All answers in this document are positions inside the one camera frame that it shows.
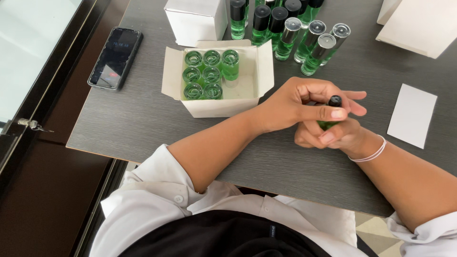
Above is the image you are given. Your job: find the person's left hand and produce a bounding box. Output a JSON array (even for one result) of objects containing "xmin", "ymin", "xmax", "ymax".
[{"xmin": 260, "ymin": 76, "xmax": 368, "ymax": 134}]

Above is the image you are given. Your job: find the person's right hand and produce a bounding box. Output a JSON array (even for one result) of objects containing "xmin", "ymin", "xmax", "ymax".
[{"xmin": 294, "ymin": 117, "xmax": 380, "ymax": 158}]

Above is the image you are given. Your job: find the single black-capped green bottle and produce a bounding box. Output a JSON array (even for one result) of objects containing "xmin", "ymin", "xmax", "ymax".
[{"xmin": 317, "ymin": 95, "xmax": 343, "ymax": 131}]

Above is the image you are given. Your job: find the open white carton box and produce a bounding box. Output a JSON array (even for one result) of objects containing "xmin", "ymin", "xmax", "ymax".
[{"xmin": 161, "ymin": 39, "xmax": 275, "ymax": 118}]

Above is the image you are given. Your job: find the silver-capped green bottle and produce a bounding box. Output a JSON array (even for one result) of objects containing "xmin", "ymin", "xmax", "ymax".
[
  {"xmin": 294, "ymin": 20, "xmax": 326, "ymax": 64},
  {"xmin": 301, "ymin": 34, "xmax": 337, "ymax": 76},
  {"xmin": 319, "ymin": 23, "xmax": 351, "ymax": 67},
  {"xmin": 274, "ymin": 17, "xmax": 303, "ymax": 61}
]

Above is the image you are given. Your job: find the white paper card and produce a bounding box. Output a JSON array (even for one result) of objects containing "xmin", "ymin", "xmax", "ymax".
[{"xmin": 387, "ymin": 84, "xmax": 438, "ymax": 150}]

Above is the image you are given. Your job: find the cluster of uncapped green bottles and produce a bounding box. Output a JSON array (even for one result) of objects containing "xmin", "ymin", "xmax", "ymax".
[{"xmin": 182, "ymin": 49, "xmax": 240, "ymax": 101}]

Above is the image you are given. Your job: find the group of standing black-capped bottles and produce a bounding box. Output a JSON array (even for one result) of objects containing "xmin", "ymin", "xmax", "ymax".
[{"xmin": 229, "ymin": 0, "xmax": 325, "ymax": 52}]

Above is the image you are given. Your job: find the closed white cube box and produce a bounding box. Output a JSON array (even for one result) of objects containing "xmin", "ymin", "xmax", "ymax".
[{"xmin": 164, "ymin": 0, "xmax": 228, "ymax": 48}]

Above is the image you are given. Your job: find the large flat white box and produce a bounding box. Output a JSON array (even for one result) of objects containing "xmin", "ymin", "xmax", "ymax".
[{"xmin": 376, "ymin": 0, "xmax": 457, "ymax": 59}]

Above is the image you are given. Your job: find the small white box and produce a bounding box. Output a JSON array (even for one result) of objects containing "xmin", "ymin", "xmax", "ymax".
[{"xmin": 377, "ymin": 0, "xmax": 403, "ymax": 26}]

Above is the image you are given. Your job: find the black apron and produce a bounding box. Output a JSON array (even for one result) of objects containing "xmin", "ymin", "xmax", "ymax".
[{"xmin": 118, "ymin": 209, "xmax": 379, "ymax": 257}]

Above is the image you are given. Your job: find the white shirt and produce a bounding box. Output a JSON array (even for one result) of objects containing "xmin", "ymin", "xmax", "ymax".
[{"xmin": 89, "ymin": 144, "xmax": 457, "ymax": 257}]

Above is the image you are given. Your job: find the black smartphone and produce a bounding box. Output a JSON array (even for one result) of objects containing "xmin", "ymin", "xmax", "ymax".
[{"xmin": 87, "ymin": 27, "xmax": 144, "ymax": 91}]

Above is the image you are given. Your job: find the silver key in lock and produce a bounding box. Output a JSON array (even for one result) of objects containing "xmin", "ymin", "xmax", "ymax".
[{"xmin": 17, "ymin": 118, "xmax": 55, "ymax": 133}]

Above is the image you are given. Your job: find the dark framed glass door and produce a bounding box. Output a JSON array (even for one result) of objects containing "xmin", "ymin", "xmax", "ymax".
[{"xmin": 0, "ymin": 0, "xmax": 131, "ymax": 200}]

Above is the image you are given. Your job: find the white string wristband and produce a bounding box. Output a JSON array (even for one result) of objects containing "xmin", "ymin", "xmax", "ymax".
[{"xmin": 348, "ymin": 134, "xmax": 387, "ymax": 163}]

